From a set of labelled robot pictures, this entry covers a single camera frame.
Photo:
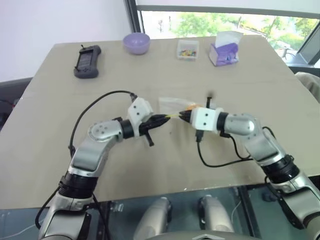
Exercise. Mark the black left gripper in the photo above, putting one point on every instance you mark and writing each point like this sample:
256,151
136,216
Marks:
150,123

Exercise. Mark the black sofa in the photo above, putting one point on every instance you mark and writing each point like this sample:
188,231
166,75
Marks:
12,92

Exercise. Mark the purple tissue pack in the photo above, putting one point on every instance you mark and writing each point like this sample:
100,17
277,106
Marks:
225,53

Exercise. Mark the silver rounded robot leg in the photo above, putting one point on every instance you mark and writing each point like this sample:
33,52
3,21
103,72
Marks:
152,220
216,215

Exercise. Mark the yellow waffle bun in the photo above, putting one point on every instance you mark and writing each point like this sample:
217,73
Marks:
192,106

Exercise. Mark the clear yellow-zip plastic bag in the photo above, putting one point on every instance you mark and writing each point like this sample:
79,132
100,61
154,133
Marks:
172,106

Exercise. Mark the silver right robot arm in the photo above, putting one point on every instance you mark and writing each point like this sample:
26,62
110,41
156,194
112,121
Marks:
262,147

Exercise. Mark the beige chair back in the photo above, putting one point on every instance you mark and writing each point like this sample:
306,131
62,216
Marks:
310,83

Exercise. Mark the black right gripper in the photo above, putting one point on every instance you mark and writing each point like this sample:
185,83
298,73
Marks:
209,102

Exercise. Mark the clear box of coloured bits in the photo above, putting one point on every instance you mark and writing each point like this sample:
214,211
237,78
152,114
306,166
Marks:
187,51

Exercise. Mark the dark grey handheld controller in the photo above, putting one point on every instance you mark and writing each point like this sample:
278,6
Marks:
87,62

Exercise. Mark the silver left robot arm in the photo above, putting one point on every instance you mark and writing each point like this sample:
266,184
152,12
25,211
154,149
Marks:
90,155

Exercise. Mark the purple bowl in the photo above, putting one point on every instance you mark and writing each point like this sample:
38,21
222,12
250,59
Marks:
136,43

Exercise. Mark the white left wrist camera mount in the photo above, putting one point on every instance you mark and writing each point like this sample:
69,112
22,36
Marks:
138,110

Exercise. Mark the dark window frame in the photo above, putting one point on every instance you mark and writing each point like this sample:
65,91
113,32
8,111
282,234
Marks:
225,11

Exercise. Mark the grey robot chest front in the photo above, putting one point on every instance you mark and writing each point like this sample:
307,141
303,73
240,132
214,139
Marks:
205,236

